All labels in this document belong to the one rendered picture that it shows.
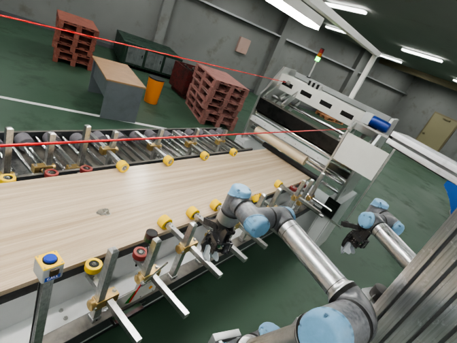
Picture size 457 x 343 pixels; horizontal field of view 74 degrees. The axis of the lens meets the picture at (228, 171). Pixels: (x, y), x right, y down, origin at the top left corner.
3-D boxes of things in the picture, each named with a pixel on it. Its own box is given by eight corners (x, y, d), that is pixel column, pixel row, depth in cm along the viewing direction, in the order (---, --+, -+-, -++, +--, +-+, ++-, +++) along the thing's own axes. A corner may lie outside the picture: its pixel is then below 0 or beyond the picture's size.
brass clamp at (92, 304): (117, 301, 149) (120, 294, 147) (91, 314, 138) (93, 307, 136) (111, 292, 152) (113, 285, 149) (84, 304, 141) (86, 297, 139)
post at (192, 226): (173, 282, 189) (198, 223, 169) (168, 285, 186) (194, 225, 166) (169, 278, 190) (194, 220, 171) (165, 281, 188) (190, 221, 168)
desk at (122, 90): (120, 96, 630) (127, 64, 602) (137, 123, 544) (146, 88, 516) (86, 90, 591) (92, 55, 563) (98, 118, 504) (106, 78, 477)
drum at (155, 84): (159, 106, 670) (166, 82, 647) (143, 102, 653) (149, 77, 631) (156, 101, 698) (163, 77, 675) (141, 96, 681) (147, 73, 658)
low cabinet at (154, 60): (164, 67, 1051) (169, 47, 1023) (176, 82, 932) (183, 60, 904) (112, 51, 960) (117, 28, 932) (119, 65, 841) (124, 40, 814)
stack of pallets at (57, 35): (50, 45, 754) (55, 8, 717) (88, 56, 800) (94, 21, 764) (49, 60, 658) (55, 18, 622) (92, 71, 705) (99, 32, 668)
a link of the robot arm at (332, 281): (402, 318, 80) (290, 197, 112) (383, 329, 73) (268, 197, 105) (375, 342, 85) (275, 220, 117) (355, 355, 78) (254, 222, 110)
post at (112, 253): (98, 321, 148) (120, 250, 129) (91, 325, 146) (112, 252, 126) (94, 316, 150) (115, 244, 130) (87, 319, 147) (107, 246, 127)
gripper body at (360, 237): (354, 250, 155) (368, 232, 150) (343, 237, 161) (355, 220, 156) (364, 249, 159) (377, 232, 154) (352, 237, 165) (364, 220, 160)
